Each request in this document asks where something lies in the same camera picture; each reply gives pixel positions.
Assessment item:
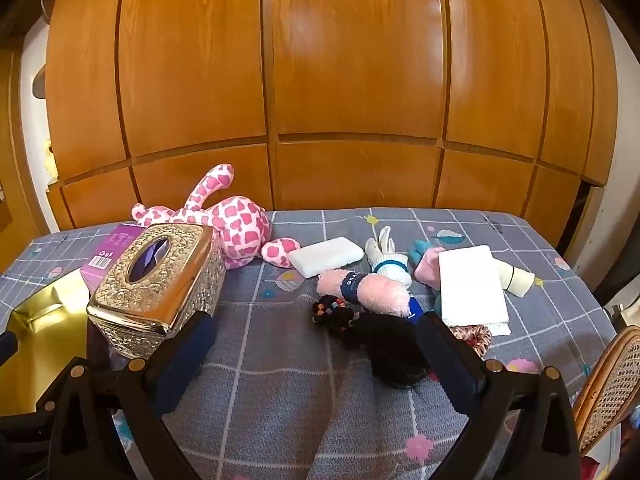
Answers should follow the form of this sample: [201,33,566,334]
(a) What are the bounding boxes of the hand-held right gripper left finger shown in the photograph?
[37,310,221,480]

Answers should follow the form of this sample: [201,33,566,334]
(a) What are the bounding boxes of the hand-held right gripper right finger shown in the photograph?
[417,310,583,480]

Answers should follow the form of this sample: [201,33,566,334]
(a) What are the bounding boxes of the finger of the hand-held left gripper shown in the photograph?
[0,330,19,367]

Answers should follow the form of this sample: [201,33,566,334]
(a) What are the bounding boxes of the pink satin scrunchie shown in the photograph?
[447,324,493,358]

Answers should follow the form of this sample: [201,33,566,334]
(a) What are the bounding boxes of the gold box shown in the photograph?
[0,267,108,418]

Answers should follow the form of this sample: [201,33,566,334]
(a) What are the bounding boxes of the white paper towel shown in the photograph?
[438,245,512,336]

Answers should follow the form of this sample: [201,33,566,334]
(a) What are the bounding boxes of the blue plush toy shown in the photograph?
[407,240,451,322]

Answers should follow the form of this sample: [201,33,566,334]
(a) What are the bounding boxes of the cream bandage roll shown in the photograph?
[492,257,537,297]

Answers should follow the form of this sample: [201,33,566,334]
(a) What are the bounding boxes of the white plush rabbit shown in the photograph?
[364,226,415,288]

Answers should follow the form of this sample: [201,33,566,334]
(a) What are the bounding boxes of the black beaded hair ties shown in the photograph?
[312,295,357,332]

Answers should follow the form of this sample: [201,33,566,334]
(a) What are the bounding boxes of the white foam block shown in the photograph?
[288,236,365,278]

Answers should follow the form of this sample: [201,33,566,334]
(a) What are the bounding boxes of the black fuzzy cloth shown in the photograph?
[345,310,433,391]

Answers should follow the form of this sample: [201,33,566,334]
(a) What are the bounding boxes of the silver embossed tissue box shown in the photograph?
[86,223,227,360]

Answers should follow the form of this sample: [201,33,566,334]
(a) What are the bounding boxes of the grey checked bed sheet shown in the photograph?
[0,207,618,480]

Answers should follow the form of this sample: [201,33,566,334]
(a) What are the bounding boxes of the purple cardboard box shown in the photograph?
[80,223,147,293]

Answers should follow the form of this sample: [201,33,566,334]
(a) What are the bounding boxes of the pink spotted plush toy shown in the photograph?
[131,163,302,271]

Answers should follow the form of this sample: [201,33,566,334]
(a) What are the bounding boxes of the rattan chair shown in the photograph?
[572,325,640,456]

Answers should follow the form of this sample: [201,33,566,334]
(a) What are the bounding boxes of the yellow plush toy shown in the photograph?
[42,140,60,181]

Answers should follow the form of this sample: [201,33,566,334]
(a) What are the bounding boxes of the wooden wardrobe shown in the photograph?
[42,0,621,233]

